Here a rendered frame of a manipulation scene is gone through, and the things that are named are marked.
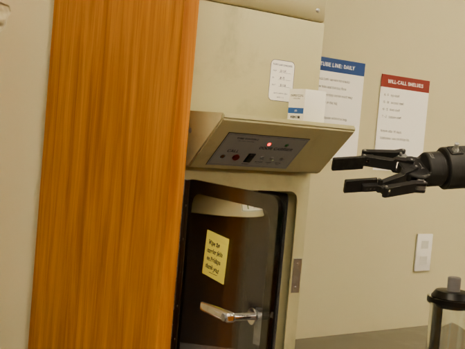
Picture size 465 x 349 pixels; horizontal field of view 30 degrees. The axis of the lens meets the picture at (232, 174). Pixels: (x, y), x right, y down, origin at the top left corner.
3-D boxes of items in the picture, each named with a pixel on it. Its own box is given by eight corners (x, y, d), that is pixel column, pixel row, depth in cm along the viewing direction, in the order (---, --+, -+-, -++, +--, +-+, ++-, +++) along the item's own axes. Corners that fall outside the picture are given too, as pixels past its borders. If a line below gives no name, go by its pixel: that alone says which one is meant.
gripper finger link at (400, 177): (412, 178, 187) (416, 181, 186) (374, 193, 181) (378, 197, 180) (415, 163, 185) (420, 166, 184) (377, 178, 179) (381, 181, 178)
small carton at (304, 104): (286, 120, 166) (289, 88, 166) (307, 122, 169) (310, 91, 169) (302, 120, 162) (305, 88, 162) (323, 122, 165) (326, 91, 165)
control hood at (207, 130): (179, 165, 156) (183, 109, 155) (311, 172, 176) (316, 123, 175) (216, 171, 147) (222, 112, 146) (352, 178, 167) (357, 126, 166)
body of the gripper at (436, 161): (435, 142, 188) (396, 145, 186) (451, 165, 182) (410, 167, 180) (429, 172, 193) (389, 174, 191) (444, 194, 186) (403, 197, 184)
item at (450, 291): (421, 304, 187) (423, 273, 187) (448, 302, 193) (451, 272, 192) (454, 313, 180) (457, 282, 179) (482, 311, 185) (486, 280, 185)
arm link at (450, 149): (468, 199, 188) (450, 175, 195) (480, 154, 181) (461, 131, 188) (442, 201, 186) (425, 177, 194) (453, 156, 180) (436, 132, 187)
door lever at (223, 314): (225, 312, 141) (227, 296, 141) (257, 326, 133) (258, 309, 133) (196, 313, 138) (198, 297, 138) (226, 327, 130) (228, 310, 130)
